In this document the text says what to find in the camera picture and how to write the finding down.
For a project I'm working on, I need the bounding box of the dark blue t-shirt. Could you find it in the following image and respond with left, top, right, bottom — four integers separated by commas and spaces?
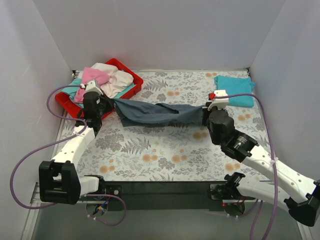
113, 98, 209, 127

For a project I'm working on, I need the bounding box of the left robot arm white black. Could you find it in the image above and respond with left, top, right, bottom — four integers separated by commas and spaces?
38, 90, 114, 205

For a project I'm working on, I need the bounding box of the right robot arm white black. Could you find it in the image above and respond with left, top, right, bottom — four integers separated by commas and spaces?
202, 106, 320, 227

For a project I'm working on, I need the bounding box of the teal t-shirt in bin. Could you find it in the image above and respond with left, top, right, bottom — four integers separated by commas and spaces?
61, 78, 82, 100

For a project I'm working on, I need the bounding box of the red plastic bin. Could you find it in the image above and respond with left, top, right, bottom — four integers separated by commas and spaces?
55, 58, 144, 118

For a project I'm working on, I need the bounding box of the pink t-shirt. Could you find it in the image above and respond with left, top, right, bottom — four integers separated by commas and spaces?
74, 67, 110, 104

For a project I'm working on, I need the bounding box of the cream white t-shirt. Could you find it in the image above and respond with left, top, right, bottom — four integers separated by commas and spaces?
91, 63, 135, 99

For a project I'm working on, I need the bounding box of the folded teal t-shirt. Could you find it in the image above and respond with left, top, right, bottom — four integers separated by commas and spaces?
214, 75, 255, 108

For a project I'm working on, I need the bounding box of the floral table mat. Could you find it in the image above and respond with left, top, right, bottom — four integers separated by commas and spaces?
48, 70, 279, 182

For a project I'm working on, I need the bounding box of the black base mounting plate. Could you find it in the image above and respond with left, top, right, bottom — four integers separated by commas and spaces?
77, 181, 248, 212

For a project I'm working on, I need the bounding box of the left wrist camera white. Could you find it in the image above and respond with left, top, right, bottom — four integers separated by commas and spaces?
80, 79, 104, 95

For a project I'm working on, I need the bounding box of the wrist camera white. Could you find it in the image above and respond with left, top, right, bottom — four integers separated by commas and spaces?
207, 89, 229, 111
80, 79, 104, 95

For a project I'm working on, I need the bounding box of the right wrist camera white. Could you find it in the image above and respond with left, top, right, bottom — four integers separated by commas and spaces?
207, 89, 229, 111

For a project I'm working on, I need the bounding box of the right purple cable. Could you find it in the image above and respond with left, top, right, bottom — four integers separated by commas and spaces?
224, 93, 278, 240

